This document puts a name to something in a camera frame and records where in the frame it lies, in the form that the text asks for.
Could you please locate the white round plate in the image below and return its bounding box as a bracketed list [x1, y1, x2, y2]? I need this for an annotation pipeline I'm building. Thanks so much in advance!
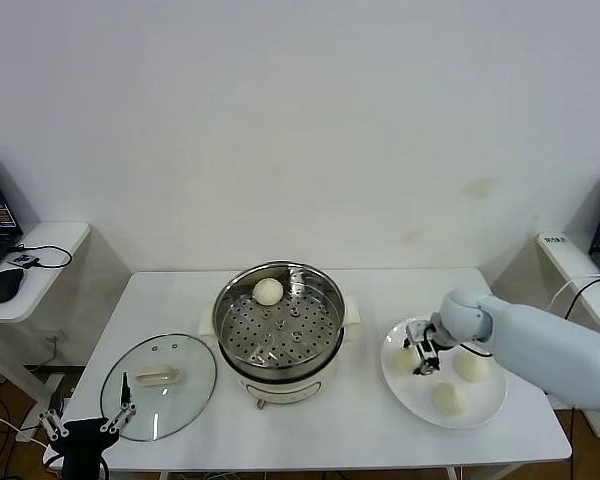
[380, 315, 508, 430]

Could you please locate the white floor cable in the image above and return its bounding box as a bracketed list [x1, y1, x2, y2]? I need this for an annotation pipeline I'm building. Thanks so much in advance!
[0, 405, 64, 471]

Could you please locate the black computer mouse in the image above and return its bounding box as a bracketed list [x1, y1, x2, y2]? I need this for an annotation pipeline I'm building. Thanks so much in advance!
[0, 267, 26, 305]

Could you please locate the white steamed baozi bun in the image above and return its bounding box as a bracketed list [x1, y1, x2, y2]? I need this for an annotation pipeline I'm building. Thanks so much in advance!
[394, 349, 421, 374]
[432, 382, 469, 417]
[452, 351, 490, 385]
[252, 278, 284, 307]

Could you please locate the round glass pot lid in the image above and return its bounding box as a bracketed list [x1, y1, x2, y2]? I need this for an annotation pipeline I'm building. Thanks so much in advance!
[99, 333, 218, 442]

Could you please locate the white side table with label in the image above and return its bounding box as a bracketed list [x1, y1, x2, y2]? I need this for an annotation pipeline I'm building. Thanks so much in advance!
[536, 231, 600, 441]

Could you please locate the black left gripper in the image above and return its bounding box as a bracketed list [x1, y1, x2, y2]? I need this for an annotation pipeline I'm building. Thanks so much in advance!
[36, 372, 138, 480]

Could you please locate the small black usb device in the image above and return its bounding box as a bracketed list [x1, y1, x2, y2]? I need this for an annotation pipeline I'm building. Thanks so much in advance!
[7, 252, 41, 270]

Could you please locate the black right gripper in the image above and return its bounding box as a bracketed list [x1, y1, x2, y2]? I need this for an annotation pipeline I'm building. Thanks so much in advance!
[402, 319, 456, 377]

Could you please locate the black looped desk cable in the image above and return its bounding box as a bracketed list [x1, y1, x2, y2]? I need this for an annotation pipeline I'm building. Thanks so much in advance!
[8, 242, 74, 271]

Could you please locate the stainless steel steamer basket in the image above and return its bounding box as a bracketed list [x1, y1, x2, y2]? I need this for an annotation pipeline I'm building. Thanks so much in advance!
[212, 260, 346, 369]

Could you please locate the black cable with adapter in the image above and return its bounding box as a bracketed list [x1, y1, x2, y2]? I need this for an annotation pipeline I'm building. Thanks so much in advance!
[562, 276, 600, 480]

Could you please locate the white laptop cable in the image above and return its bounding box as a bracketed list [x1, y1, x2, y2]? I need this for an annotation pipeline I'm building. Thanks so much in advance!
[549, 272, 600, 311]

